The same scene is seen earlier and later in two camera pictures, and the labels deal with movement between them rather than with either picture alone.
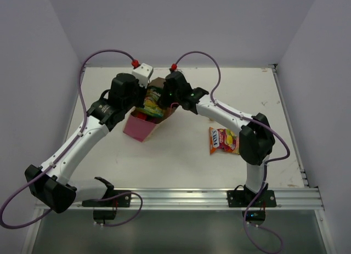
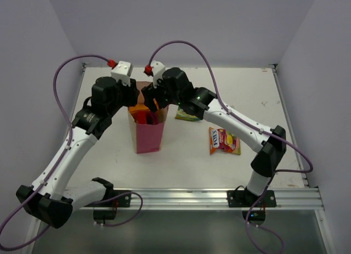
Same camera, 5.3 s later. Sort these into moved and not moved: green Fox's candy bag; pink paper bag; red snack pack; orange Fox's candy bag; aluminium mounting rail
Moved: red snack pack; green Fox's candy bag; pink paper bag
Not moved: orange Fox's candy bag; aluminium mounting rail
